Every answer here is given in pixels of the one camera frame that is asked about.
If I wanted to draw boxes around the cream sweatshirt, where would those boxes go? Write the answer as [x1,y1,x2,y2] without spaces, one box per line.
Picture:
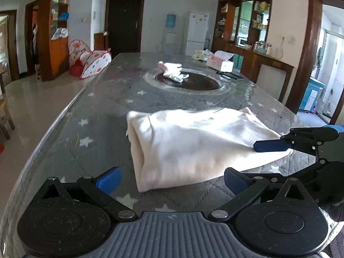
[126,107,294,193]

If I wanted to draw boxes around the tall wooden display cabinet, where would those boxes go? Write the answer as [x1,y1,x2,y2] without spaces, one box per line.
[36,0,72,81]

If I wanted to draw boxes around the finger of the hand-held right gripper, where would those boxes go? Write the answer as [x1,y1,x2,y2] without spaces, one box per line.
[243,159,329,187]
[254,126,339,157]

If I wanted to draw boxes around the round black induction hotplate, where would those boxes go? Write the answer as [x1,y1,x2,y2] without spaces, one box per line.
[154,71,221,91]

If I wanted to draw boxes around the white pink tissue box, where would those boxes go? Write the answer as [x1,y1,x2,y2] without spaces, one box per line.
[206,51,235,73]

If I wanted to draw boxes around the black flat board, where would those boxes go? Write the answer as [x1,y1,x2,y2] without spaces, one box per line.
[216,70,244,81]

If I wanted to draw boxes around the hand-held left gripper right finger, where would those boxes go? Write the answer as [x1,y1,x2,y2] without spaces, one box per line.
[208,166,307,222]

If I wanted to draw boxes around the wooden archway frame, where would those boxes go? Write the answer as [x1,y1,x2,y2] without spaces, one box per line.
[285,0,323,111]

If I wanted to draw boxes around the hanging dark coats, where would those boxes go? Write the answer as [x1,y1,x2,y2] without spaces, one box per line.
[31,19,40,68]

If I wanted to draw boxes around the white refrigerator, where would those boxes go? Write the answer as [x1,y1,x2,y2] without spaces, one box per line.
[185,11,209,57]

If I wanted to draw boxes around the wooden wall shelf unit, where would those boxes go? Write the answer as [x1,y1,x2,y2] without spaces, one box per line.
[211,0,274,51]

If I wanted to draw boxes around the polka dot play tent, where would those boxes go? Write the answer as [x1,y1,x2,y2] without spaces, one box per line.
[68,39,112,79]

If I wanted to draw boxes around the wooden sideboard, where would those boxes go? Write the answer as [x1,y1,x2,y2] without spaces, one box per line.
[225,44,295,103]

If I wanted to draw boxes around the grey star quilted table cover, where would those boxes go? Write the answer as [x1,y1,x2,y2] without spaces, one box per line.
[3,52,309,248]

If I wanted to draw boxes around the wooden stool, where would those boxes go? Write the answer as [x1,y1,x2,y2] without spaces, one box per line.
[0,81,16,140]

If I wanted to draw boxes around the dark wooden door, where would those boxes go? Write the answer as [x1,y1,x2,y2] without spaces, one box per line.
[105,0,146,57]

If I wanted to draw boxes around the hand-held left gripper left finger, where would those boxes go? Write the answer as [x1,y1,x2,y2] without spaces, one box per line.
[38,166,138,220]

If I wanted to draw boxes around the small wooden cabinet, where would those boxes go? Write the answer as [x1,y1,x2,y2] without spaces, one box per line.
[94,32,108,51]

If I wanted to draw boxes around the wooden doorway frame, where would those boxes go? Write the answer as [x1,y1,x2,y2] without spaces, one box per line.
[0,9,20,81]

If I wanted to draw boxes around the white water dispenser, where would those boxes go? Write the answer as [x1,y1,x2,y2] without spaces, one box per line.
[166,28,176,53]

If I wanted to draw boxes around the patterned plastic bag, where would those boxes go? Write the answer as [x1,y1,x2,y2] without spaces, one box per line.
[191,49,214,60]

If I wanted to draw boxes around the light blue small cabinet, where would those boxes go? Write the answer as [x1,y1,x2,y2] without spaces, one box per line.
[299,77,326,113]

